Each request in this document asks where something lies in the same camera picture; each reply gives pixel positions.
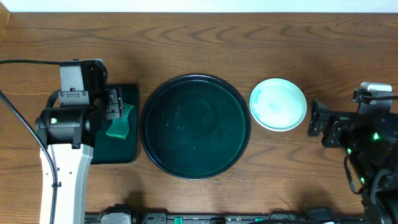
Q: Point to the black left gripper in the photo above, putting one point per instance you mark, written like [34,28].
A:
[112,103]

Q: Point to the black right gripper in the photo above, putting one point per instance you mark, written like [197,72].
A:
[346,122]

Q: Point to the green scrubbing sponge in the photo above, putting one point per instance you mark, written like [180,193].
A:
[120,127]

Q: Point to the mint green plate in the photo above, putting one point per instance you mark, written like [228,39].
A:
[278,104]

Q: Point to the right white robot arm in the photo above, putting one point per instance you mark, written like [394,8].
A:
[372,171]

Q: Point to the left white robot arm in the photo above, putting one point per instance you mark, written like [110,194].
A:
[65,168]

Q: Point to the black rectangular water tray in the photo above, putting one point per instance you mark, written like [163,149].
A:
[114,150]

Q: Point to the round black serving tray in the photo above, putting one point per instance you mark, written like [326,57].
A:
[195,126]

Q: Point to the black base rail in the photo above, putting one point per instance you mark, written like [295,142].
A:
[123,214]

